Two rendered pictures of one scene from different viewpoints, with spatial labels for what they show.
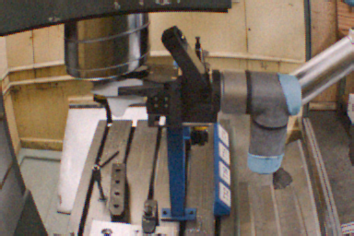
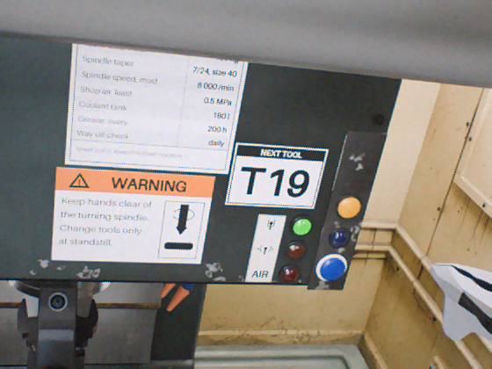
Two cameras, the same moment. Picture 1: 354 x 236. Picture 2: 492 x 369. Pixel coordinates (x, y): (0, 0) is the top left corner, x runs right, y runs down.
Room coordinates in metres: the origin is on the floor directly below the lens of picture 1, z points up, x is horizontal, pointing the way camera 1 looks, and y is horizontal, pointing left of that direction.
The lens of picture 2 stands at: (0.62, -0.68, 2.02)
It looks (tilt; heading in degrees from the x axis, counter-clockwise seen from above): 26 degrees down; 69
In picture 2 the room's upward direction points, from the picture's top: 11 degrees clockwise
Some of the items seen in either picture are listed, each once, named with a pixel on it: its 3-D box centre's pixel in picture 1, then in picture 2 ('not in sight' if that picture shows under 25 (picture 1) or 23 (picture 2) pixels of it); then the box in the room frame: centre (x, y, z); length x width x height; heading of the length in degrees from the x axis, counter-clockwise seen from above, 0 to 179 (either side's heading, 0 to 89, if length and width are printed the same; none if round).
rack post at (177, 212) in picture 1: (176, 177); not in sight; (0.93, 0.01, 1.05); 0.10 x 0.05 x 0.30; 86
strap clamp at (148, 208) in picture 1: (149, 222); not in sight; (0.82, 0.08, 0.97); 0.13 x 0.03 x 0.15; 176
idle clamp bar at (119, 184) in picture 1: (118, 195); not in sight; (0.99, 0.18, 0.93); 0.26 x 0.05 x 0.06; 1
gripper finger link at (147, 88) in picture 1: (144, 86); (36, 321); (0.65, 0.05, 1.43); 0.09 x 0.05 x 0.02; 100
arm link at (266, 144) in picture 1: (267, 137); not in sight; (0.68, -0.17, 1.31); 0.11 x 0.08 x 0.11; 171
